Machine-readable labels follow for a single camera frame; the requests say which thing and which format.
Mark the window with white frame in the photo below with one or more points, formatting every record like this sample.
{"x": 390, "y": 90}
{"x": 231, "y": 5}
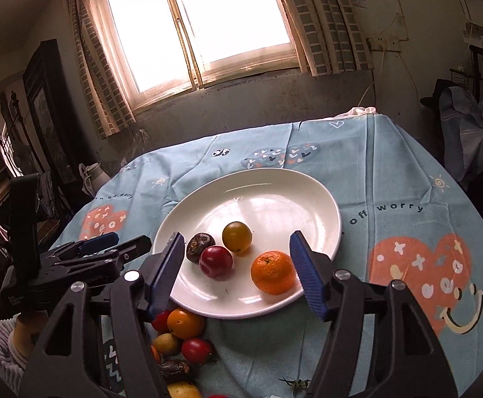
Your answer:
{"x": 208, "y": 20}

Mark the person's left forearm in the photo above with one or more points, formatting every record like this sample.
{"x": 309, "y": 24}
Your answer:
{"x": 5, "y": 348}

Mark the mandarin orange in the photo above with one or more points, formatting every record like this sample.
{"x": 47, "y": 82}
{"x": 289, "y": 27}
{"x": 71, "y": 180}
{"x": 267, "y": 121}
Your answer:
{"x": 273, "y": 272}

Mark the dark red plum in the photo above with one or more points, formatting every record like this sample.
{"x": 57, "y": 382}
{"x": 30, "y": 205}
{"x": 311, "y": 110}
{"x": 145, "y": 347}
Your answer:
{"x": 215, "y": 262}

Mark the pile of clothes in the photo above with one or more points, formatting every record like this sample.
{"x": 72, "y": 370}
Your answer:
{"x": 469, "y": 132}

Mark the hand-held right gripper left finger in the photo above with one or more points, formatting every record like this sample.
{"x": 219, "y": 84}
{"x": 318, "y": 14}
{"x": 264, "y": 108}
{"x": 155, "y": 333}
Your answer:
{"x": 164, "y": 282}

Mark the white oval plate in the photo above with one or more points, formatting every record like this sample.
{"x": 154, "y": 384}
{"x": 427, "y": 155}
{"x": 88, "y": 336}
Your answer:
{"x": 266, "y": 199}

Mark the smooth orange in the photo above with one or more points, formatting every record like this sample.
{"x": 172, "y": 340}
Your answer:
{"x": 185, "y": 323}

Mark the black hat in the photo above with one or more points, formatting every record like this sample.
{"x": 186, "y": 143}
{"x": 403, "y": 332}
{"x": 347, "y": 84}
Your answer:
{"x": 436, "y": 93}

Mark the dark framed picture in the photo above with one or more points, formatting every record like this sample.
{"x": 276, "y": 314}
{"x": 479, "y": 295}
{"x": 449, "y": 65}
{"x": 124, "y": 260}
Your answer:
{"x": 48, "y": 112}

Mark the wall power outlet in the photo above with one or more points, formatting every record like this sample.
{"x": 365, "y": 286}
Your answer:
{"x": 384, "y": 44}

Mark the white kettle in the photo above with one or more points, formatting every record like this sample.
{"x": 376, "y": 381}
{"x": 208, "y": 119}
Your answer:
{"x": 94, "y": 178}

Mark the grey checked curtain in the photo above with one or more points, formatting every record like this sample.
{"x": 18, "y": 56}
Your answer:
{"x": 328, "y": 25}
{"x": 100, "y": 87}

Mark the orange-yellow plum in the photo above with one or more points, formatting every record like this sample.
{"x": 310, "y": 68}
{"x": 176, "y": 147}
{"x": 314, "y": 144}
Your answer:
{"x": 155, "y": 354}
{"x": 183, "y": 390}

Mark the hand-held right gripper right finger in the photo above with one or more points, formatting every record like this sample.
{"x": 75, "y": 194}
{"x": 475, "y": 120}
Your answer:
{"x": 307, "y": 273}

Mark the standing fan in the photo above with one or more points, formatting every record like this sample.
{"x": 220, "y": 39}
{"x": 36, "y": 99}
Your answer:
{"x": 20, "y": 161}

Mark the white cloth under tablecloth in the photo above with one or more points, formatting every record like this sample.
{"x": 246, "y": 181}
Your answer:
{"x": 359, "y": 111}

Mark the light blue printed tablecloth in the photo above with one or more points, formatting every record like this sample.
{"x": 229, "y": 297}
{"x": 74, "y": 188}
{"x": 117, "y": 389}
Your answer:
{"x": 370, "y": 182}

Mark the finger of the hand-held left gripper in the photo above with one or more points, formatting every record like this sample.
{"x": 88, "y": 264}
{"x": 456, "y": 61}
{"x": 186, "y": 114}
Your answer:
{"x": 117, "y": 255}
{"x": 98, "y": 241}

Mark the dark wrinkled passion fruit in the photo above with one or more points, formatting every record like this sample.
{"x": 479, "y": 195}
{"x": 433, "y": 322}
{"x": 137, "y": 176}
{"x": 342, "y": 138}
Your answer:
{"x": 175, "y": 371}
{"x": 197, "y": 246}

